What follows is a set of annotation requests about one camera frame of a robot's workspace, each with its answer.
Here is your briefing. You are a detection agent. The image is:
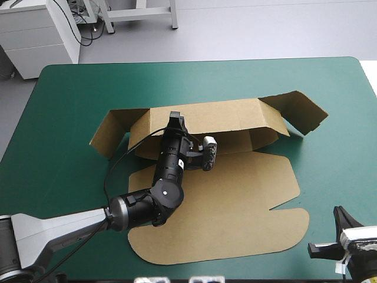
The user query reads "brown cardboard box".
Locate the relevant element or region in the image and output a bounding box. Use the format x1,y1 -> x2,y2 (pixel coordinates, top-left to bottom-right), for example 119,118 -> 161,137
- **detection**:
89,91 -> 329,265

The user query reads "white drawer cabinet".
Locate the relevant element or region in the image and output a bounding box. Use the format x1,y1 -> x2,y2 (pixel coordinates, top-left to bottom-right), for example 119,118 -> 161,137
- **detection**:
0,0 -> 81,80

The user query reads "black floor cable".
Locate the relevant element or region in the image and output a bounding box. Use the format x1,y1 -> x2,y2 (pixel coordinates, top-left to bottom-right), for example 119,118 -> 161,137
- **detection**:
60,0 -> 104,47

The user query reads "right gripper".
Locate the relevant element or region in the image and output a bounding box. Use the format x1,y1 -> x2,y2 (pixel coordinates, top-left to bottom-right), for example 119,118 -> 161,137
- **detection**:
307,205 -> 365,262

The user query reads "white table frame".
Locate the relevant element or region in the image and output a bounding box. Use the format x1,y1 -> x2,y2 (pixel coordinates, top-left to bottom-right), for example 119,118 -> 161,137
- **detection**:
99,0 -> 180,34

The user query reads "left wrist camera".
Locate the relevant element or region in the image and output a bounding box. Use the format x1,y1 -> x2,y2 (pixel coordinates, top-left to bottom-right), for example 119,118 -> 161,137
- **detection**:
200,135 -> 219,172

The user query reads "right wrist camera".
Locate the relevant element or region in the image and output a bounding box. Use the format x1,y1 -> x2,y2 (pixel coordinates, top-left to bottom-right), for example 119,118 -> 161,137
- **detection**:
340,225 -> 377,255

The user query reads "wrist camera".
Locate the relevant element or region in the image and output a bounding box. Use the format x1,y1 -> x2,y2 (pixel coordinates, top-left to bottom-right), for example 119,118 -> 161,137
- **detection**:
340,225 -> 377,255
200,135 -> 219,172

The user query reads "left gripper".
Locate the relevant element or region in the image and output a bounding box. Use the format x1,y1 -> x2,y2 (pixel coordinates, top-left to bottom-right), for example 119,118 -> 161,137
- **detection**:
160,110 -> 196,166

